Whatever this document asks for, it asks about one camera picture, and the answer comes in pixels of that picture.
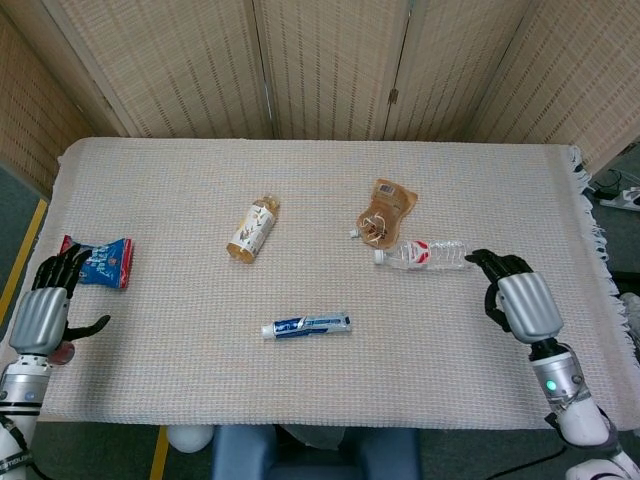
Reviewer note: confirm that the woven folding screen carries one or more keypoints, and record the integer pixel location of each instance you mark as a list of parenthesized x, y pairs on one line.
[(175, 65)]

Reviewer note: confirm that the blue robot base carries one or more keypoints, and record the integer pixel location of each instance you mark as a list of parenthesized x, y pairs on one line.
[(240, 455)]

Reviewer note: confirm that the blue white toothpaste tube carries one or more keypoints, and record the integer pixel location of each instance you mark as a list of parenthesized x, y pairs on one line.
[(310, 325)]

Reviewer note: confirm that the beige woven tablecloth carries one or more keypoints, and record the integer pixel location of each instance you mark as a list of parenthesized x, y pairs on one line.
[(320, 380)]

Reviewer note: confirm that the clear plastic water bottle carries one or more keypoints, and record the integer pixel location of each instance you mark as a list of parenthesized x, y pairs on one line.
[(430, 255)]

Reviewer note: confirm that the brown spout pouch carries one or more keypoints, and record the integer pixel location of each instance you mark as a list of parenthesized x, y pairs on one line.
[(382, 215)]

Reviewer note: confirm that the brass screen hinge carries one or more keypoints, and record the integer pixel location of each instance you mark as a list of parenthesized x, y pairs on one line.
[(393, 96)]

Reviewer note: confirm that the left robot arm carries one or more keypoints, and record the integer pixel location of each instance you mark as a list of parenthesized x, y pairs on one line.
[(22, 385)]

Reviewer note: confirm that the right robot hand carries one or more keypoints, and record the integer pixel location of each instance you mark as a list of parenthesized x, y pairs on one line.
[(527, 305)]

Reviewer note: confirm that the white round robot part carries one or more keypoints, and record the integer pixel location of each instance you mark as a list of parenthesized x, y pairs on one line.
[(190, 437)]

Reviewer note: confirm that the amber tea bottle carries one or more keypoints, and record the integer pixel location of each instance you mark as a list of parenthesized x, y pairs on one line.
[(252, 227)]

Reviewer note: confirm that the white power strip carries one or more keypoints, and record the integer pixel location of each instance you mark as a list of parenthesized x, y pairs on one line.
[(620, 200)]

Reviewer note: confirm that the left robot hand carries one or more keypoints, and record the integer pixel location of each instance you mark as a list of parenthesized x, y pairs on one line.
[(37, 320)]

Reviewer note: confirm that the blue red snack bag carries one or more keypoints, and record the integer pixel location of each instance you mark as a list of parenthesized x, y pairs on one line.
[(107, 262)]

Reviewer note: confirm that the grey robot torso part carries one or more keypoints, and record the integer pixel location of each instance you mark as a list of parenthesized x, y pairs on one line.
[(315, 435)]

